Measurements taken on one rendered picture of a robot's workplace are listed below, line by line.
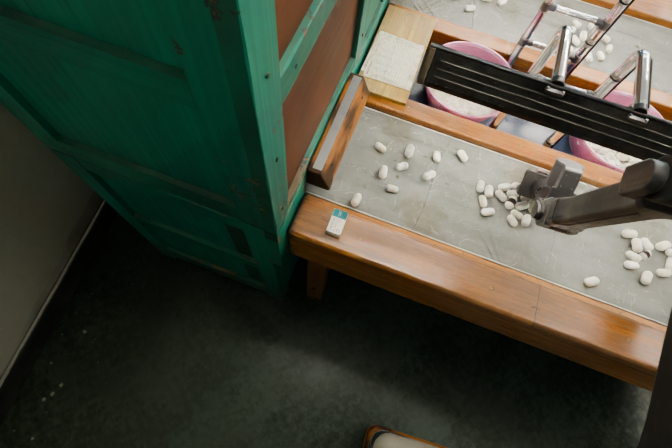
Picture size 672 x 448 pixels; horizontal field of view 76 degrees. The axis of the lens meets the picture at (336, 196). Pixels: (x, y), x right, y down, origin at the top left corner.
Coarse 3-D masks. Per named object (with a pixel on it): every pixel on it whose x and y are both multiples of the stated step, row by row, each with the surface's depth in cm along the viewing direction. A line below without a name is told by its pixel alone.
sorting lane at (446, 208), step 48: (384, 144) 113; (432, 144) 114; (336, 192) 106; (384, 192) 107; (432, 192) 108; (576, 192) 111; (480, 240) 104; (528, 240) 104; (576, 240) 105; (624, 240) 106; (576, 288) 100; (624, 288) 101
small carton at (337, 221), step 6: (336, 210) 99; (336, 216) 99; (342, 216) 99; (330, 222) 98; (336, 222) 98; (342, 222) 98; (330, 228) 97; (336, 228) 97; (342, 228) 98; (330, 234) 98; (336, 234) 97
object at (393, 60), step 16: (384, 32) 123; (384, 48) 121; (400, 48) 121; (416, 48) 122; (368, 64) 118; (384, 64) 119; (400, 64) 119; (416, 64) 119; (384, 80) 116; (400, 80) 117
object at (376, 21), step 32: (384, 0) 120; (64, 160) 99; (96, 192) 116; (128, 192) 110; (160, 192) 94; (160, 224) 127; (192, 224) 115; (224, 224) 104; (288, 224) 99; (192, 256) 158; (224, 256) 138; (256, 256) 115; (288, 256) 139; (256, 288) 163
